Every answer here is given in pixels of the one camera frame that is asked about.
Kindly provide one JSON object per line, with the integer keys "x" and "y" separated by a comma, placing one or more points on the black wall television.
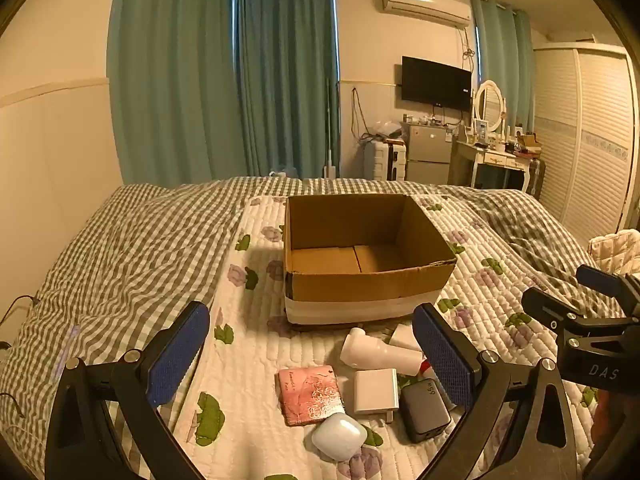
{"x": 435, "y": 82}

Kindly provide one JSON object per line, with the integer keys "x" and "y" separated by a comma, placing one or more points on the white quilted cushion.
{"x": 615, "y": 250}

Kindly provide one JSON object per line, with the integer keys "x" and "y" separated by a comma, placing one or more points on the small red-capped bottle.
{"x": 426, "y": 369}

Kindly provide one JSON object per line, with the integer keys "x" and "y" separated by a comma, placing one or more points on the white earbuds case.
{"x": 337, "y": 435}

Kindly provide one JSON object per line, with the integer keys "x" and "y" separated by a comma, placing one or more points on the white oval vanity mirror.
{"x": 489, "y": 102}

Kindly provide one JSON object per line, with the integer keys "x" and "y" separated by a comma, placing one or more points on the small white box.
{"x": 402, "y": 337}

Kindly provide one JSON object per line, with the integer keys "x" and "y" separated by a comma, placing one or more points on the dark grey power bank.
{"x": 425, "y": 410}

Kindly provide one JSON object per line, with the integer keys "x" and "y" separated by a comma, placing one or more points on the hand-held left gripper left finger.
{"x": 180, "y": 355}

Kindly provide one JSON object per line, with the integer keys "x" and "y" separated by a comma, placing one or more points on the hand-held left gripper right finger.
{"x": 445, "y": 360}

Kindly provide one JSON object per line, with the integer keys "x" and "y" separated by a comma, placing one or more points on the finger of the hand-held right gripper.
{"x": 597, "y": 279}
{"x": 542, "y": 305}

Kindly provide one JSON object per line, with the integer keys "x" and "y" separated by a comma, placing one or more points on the white dressing table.
{"x": 492, "y": 157}

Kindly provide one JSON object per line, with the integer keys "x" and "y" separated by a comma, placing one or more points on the white air conditioner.
{"x": 425, "y": 5}

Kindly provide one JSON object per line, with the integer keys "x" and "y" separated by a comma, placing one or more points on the cardboard box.
{"x": 350, "y": 285}

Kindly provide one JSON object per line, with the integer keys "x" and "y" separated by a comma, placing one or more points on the clear plastic bag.
{"x": 387, "y": 130}

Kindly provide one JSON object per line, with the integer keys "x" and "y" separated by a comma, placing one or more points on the white plastic bottle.
{"x": 370, "y": 355}

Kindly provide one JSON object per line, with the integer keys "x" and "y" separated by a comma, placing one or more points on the grey mini fridge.
{"x": 427, "y": 152}

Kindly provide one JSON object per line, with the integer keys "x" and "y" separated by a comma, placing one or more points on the narrow teal curtain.
{"x": 502, "y": 60}

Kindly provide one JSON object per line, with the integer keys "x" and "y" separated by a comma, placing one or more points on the wide teal curtain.
{"x": 170, "y": 85}

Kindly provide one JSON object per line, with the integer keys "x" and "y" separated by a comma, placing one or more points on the white wall charger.
{"x": 375, "y": 392}

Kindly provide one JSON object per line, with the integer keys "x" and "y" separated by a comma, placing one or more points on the pink patterned card case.
{"x": 305, "y": 395}

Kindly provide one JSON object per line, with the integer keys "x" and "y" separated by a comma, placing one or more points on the brown suitcase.
{"x": 537, "y": 175}

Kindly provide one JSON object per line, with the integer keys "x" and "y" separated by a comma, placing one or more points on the white floral quilted mat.
{"x": 260, "y": 350}

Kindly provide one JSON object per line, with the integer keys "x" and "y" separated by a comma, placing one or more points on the white louvred wardrobe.
{"x": 590, "y": 135}

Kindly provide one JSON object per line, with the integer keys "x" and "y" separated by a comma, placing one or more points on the white ribbed suitcase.
{"x": 382, "y": 160}

